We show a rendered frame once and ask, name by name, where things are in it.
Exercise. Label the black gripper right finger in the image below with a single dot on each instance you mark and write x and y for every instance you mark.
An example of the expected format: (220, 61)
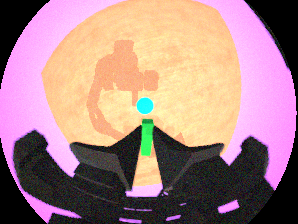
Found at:
(174, 158)

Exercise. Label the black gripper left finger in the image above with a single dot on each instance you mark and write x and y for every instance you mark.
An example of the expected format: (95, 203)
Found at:
(120, 157)

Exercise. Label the green rectangular post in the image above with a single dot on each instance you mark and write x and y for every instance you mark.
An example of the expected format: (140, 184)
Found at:
(147, 136)

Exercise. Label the cyan circle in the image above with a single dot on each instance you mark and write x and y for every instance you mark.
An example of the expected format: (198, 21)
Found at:
(145, 105)

